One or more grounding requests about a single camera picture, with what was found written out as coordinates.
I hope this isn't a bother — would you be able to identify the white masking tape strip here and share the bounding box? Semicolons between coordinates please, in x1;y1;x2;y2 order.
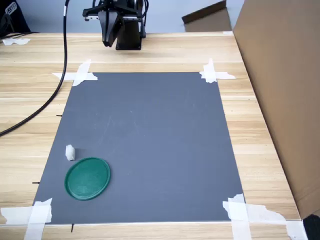
202;58;217;84
199;71;237;81
222;193;252;240
246;203;309;240
24;197;53;240
51;71;99;82
0;206;53;225
71;58;92;87

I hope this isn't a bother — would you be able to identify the round green lid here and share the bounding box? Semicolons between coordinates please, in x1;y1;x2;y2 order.
64;156;112;202

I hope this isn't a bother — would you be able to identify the black rounded object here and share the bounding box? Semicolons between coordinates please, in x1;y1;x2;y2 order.
302;213;320;240

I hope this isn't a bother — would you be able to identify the large brown cardboard partition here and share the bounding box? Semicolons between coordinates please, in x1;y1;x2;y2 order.
232;0;320;220

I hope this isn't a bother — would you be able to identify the dark grey mat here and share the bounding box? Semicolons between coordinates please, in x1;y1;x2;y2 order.
32;71;247;225

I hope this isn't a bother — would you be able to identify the small white plastic terminal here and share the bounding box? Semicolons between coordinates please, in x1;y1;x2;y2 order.
65;144;76;161

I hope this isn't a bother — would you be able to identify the thick black camera cable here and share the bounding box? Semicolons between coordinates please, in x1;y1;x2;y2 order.
0;0;71;138

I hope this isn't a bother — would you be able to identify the crumpled white tape piece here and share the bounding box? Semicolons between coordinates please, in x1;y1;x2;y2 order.
1;37;31;47

